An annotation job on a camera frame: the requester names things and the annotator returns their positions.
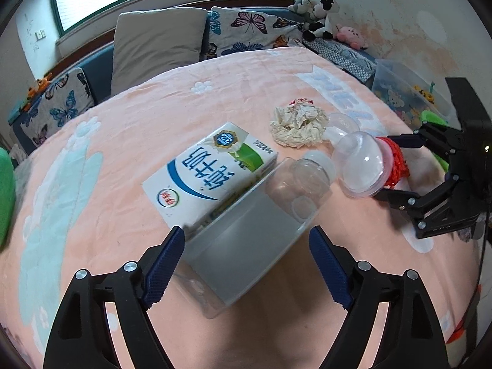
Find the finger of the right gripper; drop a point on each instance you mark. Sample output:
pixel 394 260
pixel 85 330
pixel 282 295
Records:
pixel 397 199
pixel 411 140

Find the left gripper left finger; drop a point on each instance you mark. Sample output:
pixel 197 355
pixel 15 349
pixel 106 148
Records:
pixel 80 336

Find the red mesh net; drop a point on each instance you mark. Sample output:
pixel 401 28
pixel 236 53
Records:
pixel 400 169

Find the clear dome lid cup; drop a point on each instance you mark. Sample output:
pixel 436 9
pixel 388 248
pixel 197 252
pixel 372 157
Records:
pixel 363 164

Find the paper tissue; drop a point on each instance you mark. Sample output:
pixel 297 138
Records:
pixel 299 124

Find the clear square plastic bottle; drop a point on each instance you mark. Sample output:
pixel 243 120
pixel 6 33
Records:
pixel 227 258

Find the white milk carton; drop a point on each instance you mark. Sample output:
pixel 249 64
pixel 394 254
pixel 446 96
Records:
pixel 197 185

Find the clear plastic toy bin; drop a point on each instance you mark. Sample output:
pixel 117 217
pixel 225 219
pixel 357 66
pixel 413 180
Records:
pixel 394 84

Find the yellow toy truck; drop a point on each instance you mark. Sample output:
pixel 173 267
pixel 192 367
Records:
pixel 428 94

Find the blue patterned cloth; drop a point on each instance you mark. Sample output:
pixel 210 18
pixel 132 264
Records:
pixel 357 63

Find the pink plush toy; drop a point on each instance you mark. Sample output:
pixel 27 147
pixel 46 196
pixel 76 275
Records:
pixel 351 37

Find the cow plush toy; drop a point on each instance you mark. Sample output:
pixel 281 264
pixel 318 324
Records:
pixel 317 18

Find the green plush bowl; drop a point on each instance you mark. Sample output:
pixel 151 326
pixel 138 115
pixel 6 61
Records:
pixel 7 194

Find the right butterfly cushion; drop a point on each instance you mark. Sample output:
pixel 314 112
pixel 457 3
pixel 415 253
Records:
pixel 232 30

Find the butterfly cushion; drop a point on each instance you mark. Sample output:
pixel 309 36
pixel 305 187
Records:
pixel 66 98
pixel 232 30

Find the left butterfly cushion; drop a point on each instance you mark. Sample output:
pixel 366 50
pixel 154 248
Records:
pixel 66 98

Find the orange toy on sofa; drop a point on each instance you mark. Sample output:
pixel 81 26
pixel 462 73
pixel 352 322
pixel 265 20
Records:
pixel 34 93

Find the grey pillow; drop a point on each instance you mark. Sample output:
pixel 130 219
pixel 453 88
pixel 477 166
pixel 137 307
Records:
pixel 148 43

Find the blue sofa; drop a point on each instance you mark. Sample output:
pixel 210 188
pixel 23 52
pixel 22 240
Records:
pixel 98 68

